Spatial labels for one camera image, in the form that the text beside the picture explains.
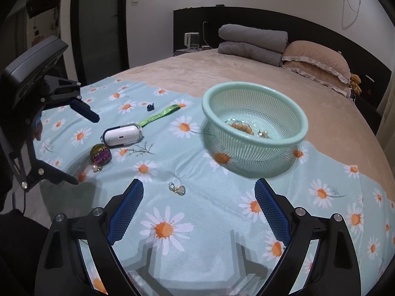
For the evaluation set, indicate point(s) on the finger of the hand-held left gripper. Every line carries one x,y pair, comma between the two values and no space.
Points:
83,111
52,172

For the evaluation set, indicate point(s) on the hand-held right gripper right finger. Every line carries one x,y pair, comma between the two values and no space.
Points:
273,212

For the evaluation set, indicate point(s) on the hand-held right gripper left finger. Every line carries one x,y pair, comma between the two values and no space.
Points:
126,212

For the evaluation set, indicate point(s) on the small silver clasp charm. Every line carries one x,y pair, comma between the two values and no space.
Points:
181,190

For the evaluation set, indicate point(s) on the green plastic mesh basket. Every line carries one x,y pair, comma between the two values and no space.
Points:
222,135

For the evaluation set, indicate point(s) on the person's left hand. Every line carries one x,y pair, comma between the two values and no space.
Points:
38,131

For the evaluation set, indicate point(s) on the tiny pearl charm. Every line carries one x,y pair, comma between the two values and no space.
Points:
95,168

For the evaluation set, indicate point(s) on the iridescent rainbow ball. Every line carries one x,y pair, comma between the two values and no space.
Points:
100,154

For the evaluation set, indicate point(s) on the small dark blue trinket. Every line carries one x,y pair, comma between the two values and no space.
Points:
150,107

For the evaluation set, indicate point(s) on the blue daisy print cloth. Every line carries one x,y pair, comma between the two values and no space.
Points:
197,237

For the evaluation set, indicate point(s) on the dark glass door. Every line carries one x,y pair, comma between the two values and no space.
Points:
98,21

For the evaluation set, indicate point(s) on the bed with beige cover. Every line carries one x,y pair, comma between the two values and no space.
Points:
185,71

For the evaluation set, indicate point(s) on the black bedside table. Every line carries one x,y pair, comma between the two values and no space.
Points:
367,111

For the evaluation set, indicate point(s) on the beige frilled pillow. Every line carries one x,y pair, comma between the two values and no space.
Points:
314,55
321,78

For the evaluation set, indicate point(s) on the cream curtain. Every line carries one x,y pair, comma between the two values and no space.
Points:
388,114

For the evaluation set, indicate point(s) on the brown teddy bear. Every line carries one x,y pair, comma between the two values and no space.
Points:
355,81

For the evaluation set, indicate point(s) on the grey folded quilt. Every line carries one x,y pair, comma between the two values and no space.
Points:
247,54
253,37

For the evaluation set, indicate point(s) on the black headboard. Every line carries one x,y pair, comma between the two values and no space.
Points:
247,15

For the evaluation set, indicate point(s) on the cluttered wall shelf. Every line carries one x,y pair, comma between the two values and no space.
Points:
40,3

